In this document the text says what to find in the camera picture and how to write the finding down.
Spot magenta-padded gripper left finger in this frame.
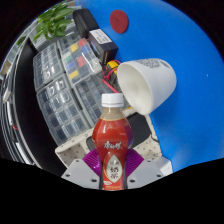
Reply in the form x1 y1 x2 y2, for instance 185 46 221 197
60 147 101 190

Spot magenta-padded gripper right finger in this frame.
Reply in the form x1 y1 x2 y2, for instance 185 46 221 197
123 147 166 190

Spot red drink bottle white cap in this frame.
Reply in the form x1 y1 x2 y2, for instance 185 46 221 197
91 92 134 192

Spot grey parts drawer cabinet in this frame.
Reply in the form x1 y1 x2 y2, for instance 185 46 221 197
32 41 68 93
35 73 94 147
73 76 111 129

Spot white cup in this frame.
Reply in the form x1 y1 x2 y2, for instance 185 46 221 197
116 58 178 116

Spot dark grey overhead shelf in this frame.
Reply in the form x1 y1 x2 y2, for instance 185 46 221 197
0 49 34 166

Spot yellow multimeter with leads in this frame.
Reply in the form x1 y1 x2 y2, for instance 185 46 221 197
102 59 123 94

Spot clear compartment box coloured parts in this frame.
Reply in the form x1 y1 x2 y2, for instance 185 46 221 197
59 38 103 86

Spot black box white label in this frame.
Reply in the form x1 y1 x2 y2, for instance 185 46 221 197
87 28 119 64

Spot black soft pouch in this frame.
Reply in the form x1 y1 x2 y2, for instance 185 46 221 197
72 8 100 39

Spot green potted plant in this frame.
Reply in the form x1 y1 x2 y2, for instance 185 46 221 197
33 1 76 43

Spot flat round red coaster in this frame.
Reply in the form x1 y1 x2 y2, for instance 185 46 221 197
109 9 130 34

